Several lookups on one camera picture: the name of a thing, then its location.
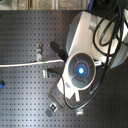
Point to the black perforated breadboard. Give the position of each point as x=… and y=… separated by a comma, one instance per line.
x=24, y=98

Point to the metal cable clip lower left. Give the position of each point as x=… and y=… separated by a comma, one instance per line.
x=52, y=109

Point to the metal cable clip middle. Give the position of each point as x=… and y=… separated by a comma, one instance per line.
x=47, y=73

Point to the metal cable clip lower right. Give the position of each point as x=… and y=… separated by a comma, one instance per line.
x=79, y=112

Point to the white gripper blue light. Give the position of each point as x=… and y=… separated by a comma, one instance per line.
x=79, y=73

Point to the metal cable clip upper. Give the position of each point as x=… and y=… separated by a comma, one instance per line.
x=39, y=52

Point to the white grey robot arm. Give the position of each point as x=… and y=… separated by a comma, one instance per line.
x=90, y=39

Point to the metal cable clip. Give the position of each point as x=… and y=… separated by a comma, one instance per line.
x=79, y=112
x=39, y=52
x=47, y=73
x=52, y=109

